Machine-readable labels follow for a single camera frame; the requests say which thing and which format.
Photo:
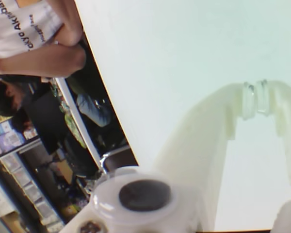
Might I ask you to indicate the shelf with colourful merchandise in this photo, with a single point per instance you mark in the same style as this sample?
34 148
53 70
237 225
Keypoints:
12 140

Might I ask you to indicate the pale blue fabric item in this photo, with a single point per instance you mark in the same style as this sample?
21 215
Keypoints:
94 111

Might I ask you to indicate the white pole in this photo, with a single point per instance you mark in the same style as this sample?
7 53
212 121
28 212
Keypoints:
95 157

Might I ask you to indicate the green patterned merchandise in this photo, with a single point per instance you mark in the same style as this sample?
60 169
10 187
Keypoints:
68 121

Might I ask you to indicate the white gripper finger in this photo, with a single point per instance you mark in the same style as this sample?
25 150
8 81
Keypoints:
288 116
196 145

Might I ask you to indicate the person in black shirt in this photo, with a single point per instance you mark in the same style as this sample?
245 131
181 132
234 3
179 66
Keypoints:
46 121

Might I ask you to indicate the tan cardboard box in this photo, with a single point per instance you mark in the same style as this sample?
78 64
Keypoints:
64 172

